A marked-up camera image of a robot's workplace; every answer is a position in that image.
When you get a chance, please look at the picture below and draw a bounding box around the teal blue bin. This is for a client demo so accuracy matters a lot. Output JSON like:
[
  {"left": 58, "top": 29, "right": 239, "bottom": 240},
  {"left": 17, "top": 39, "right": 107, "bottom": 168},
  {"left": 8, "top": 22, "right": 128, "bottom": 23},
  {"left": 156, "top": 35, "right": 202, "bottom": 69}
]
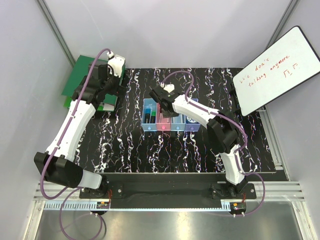
[{"left": 170, "top": 114, "right": 186, "bottom": 132}]

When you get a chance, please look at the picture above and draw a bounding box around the light blue bin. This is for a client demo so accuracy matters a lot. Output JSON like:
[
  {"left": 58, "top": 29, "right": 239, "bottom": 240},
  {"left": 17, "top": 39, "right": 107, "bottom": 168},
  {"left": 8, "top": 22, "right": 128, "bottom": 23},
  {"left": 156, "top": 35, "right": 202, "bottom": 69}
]
[{"left": 141, "top": 98, "right": 157, "bottom": 132}]

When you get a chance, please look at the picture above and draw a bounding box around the green ring binder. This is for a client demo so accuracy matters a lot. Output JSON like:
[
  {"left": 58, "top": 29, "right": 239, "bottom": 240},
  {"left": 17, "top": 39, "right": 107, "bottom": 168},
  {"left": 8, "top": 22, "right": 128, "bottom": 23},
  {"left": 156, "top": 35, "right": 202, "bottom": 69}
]
[{"left": 62, "top": 53, "right": 125, "bottom": 112}]

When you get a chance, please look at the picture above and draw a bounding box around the purple bin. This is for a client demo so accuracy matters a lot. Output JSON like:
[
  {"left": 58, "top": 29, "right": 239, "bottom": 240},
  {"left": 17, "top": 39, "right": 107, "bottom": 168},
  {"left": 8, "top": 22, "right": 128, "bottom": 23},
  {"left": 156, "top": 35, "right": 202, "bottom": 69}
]
[{"left": 183, "top": 98, "right": 201, "bottom": 133}]

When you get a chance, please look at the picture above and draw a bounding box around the green sharpener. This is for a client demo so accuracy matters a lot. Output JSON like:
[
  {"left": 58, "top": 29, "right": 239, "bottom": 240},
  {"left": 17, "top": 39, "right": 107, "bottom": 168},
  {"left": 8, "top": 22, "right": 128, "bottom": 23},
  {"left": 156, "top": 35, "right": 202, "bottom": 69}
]
[{"left": 149, "top": 111, "right": 156, "bottom": 124}]

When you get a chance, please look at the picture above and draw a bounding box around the pink bin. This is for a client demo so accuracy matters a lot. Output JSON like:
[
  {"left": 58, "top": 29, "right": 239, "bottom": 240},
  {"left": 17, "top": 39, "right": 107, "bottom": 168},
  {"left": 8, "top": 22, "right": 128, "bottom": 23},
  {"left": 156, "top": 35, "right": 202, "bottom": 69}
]
[{"left": 155, "top": 103, "right": 171, "bottom": 131}]

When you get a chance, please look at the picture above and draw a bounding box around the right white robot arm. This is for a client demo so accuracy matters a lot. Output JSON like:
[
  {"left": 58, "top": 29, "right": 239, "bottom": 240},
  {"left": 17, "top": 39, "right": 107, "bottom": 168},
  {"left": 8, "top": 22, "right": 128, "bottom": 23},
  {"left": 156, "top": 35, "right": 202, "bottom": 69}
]
[{"left": 149, "top": 84, "right": 248, "bottom": 199}]

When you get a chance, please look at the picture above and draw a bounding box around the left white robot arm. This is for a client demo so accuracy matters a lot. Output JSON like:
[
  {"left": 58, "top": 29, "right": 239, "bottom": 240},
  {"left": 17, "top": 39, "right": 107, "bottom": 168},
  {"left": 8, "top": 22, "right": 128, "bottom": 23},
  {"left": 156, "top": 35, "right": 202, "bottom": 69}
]
[{"left": 33, "top": 60, "right": 125, "bottom": 200}]

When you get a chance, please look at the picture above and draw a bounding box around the black marble mat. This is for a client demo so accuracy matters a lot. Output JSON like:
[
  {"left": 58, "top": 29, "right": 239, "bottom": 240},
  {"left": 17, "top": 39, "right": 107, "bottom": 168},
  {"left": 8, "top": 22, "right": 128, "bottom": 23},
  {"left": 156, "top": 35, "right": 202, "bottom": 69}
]
[{"left": 51, "top": 66, "right": 277, "bottom": 174}]

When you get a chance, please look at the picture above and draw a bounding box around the white board with writing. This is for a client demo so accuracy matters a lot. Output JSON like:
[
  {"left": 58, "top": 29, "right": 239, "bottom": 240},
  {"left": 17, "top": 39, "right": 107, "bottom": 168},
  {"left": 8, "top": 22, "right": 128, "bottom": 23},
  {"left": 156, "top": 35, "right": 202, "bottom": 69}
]
[{"left": 233, "top": 25, "right": 320, "bottom": 116}]

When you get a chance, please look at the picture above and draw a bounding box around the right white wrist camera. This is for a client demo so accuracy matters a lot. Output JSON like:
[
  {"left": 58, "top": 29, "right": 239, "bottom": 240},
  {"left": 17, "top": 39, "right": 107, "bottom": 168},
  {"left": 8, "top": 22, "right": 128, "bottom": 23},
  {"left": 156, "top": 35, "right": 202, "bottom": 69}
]
[{"left": 161, "top": 83, "right": 175, "bottom": 93}]

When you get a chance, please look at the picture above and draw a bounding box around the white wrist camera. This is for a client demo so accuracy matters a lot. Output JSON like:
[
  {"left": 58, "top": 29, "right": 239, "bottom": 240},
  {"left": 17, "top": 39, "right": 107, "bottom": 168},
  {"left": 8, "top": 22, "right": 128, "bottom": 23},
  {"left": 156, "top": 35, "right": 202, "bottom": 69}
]
[
  {"left": 161, "top": 83, "right": 175, "bottom": 93},
  {"left": 108, "top": 54, "right": 126, "bottom": 77}
]

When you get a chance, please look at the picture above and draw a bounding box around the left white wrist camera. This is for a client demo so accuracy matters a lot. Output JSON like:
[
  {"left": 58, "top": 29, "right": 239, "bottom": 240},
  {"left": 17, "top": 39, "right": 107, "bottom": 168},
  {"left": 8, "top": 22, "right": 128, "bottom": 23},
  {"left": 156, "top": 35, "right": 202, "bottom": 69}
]
[{"left": 108, "top": 54, "right": 126, "bottom": 77}]

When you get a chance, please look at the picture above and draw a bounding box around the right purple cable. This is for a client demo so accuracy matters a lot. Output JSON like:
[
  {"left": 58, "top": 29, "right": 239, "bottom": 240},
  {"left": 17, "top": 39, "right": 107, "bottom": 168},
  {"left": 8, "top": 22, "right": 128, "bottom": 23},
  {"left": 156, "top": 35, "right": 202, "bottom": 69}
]
[{"left": 161, "top": 70, "right": 266, "bottom": 217}]

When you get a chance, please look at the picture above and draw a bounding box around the purple cable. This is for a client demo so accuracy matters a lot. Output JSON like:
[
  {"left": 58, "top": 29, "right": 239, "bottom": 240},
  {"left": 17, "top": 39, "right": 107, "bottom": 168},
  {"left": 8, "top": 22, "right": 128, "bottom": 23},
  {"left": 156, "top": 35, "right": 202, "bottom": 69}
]
[
  {"left": 161, "top": 70, "right": 266, "bottom": 217},
  {"left": 39, "top": 47, "right": 112, "bottom": 240}
]

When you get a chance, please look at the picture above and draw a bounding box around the aluminium frame rail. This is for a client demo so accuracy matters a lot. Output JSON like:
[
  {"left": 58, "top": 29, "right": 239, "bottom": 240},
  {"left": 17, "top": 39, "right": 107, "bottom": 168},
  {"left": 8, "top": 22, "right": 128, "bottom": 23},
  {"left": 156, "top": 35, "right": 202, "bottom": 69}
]
[{"left": 35, "top": 0, "right": 76, "bottom": 67}]

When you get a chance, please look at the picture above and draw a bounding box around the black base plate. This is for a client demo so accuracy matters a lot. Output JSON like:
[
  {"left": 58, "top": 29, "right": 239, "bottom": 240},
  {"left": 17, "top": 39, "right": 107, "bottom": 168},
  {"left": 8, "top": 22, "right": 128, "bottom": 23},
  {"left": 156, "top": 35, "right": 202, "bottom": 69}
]
[{"left": 79, "top": 173, "right": 257, "bottom": 211}]

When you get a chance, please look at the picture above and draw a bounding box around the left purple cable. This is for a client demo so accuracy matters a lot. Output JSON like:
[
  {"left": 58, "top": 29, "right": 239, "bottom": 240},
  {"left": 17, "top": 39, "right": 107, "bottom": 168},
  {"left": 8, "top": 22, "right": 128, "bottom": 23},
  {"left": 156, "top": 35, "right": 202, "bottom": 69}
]
[{"left": 39, "top": 47, "right": 112, "bottom": 240}]

